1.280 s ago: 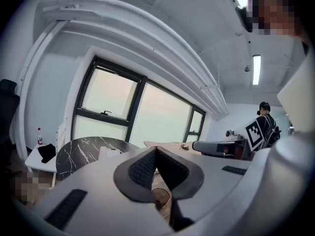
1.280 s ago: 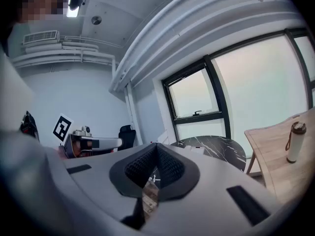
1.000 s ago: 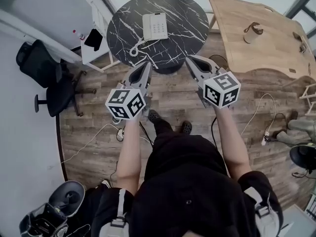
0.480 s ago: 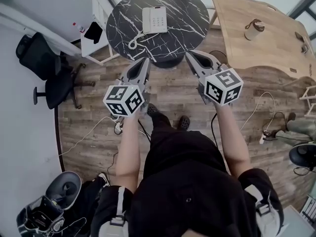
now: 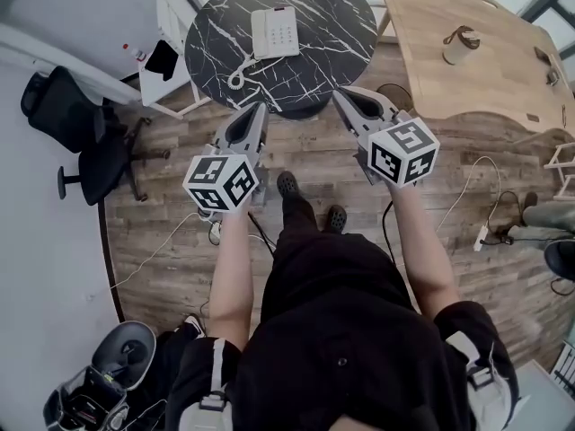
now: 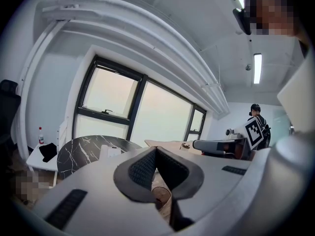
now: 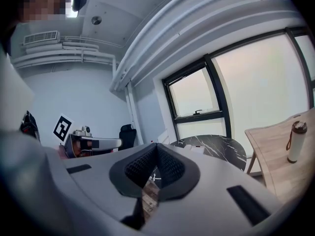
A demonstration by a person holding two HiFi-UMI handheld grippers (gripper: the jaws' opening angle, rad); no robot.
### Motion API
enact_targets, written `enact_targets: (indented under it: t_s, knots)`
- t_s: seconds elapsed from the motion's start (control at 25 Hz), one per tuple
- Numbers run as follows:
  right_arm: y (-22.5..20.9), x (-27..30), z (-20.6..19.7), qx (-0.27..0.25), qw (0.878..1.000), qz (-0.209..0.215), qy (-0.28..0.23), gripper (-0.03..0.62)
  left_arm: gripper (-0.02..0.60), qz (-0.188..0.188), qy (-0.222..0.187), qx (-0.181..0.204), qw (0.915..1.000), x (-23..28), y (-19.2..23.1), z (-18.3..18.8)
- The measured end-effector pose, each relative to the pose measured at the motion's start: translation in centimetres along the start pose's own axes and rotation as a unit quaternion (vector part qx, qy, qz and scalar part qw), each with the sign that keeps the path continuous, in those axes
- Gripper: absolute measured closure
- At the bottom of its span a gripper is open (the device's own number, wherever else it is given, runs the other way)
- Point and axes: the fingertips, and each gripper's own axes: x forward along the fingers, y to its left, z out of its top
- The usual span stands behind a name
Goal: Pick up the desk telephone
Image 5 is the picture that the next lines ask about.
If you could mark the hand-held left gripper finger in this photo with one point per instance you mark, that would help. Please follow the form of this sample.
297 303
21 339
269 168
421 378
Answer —
259 128
223 133

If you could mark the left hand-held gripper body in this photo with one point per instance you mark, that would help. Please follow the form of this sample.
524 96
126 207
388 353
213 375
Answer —
220 182

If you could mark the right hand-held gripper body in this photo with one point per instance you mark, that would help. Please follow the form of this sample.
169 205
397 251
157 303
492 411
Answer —
404 151

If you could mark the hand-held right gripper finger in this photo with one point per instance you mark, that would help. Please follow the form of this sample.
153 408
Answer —
352 117
385 103

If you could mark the white telephone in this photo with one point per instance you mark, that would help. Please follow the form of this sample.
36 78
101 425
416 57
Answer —
274 32

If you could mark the person's left forearm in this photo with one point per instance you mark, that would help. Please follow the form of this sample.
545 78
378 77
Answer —
229 281

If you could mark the person's right forearm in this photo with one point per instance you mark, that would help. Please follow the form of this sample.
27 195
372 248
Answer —
424 249

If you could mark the person's left black shoe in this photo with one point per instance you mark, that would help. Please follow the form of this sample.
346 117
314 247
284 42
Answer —
287 183

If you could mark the person's black shoe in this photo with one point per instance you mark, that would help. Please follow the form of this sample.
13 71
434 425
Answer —
287 183
336 219

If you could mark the black marble round table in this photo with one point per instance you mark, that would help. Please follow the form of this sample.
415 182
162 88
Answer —
323 52

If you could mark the white side table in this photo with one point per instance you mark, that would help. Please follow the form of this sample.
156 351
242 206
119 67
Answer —
157 92

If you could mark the person's right black shoe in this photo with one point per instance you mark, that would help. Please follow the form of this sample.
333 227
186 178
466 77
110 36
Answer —
336 219

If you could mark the black cloth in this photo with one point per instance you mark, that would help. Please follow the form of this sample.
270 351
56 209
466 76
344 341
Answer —
161 58

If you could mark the light wooden desk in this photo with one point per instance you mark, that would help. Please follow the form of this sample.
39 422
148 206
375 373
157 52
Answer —
494 70

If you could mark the white power strip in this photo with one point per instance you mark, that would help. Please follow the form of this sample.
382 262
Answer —
481 238

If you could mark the clear bottle with red cap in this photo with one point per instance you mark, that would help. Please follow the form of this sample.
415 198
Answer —
135 53

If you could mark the black office chair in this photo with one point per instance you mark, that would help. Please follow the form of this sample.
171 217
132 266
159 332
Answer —
67 110

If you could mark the small black rectangular device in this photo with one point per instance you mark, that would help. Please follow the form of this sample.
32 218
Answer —
542 55

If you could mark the white desk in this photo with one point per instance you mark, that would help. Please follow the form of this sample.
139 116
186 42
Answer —
67 63

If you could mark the person's black clothing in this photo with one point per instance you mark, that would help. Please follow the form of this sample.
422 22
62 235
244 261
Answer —
341 330

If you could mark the black round chair base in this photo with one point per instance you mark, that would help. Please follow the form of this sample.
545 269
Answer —
561 258

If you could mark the open grey equipment case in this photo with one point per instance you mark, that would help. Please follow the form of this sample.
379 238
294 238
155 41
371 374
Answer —
121 353

